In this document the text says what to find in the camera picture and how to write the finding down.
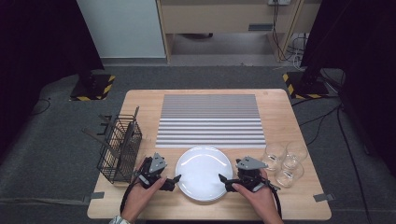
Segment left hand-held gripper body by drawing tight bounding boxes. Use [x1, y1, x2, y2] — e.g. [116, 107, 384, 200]
[134, 151, 169, 190]

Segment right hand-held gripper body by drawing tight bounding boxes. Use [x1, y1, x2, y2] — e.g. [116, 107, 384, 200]
[234, 156, 271, 193]

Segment black wire cutlery basket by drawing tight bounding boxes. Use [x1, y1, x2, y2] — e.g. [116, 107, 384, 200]
[96, 114, 144, 185]

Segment clear drinking glass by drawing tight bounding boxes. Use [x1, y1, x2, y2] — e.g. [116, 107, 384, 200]
[262, 143, 287, 172]
[275, 159, 304, 189]
[285, 141, 309, 163]

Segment person's right hand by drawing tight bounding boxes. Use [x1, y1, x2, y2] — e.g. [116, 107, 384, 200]
[232, 169, 280, 217]

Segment person's left hand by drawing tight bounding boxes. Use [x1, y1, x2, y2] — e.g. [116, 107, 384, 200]
[120, 175, 167, 218]

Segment striped placemat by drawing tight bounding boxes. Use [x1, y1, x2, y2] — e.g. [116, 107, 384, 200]
[154, 93, 267, 149]

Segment grey tape piece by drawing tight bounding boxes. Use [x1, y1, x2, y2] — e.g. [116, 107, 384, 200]
[312, 192, 336, 203]
[83, 191, 106, 203]

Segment black stand base striped edges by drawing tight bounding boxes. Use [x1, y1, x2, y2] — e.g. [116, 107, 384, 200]
[69, 74, 116, 102]
[282, 71, 331, 100]

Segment grey vent panel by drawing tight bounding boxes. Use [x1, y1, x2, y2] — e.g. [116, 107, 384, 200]
[247, 23, 275, 32]

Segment white cabinet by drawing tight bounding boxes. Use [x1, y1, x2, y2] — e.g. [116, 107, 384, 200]
[76, 0, 167, 60]

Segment wooden desk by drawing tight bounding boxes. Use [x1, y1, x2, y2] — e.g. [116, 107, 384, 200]
[155, 0, 322, 63]

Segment dark curtain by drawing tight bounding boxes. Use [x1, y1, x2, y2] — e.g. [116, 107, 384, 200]
[0, 0, 105, 157]
[300, 0, 396, 169]

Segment right hand-held gripper cable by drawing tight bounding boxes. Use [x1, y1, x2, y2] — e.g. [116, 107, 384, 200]
[264, 180, 284, 218]

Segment hand-held gripper cable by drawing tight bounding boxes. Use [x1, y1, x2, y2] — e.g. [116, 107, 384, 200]
[264, 180, 284, 218]
[120, 181, 141, 216]

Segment left hand-held gripper cable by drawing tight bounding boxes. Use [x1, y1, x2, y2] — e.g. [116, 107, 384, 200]
[120, 181, 141, 216]

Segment black floor cable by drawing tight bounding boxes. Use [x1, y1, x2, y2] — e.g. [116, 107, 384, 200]
[336, 105, 373, 224]
[31, 97, 52, 117]
[299, 105, 342, 127]
[306, 115, 328, 147]

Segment white cable bundle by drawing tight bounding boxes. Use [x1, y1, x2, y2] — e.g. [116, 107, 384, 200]
[287, 35, 309, 71]

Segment black hanging cable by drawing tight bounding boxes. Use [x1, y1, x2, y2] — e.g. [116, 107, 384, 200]
[272, 4, 295, 62]

